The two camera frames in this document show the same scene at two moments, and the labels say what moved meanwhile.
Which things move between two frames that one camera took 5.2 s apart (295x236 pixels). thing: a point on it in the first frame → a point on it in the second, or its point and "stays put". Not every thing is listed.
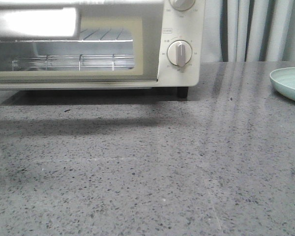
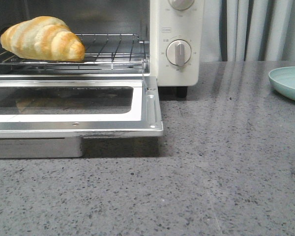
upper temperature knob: x=181 y=5 stays put
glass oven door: x=51 y=41 → x=47 y=116
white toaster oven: x=88 y=44 stays put
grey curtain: x=253 y=31 stays put
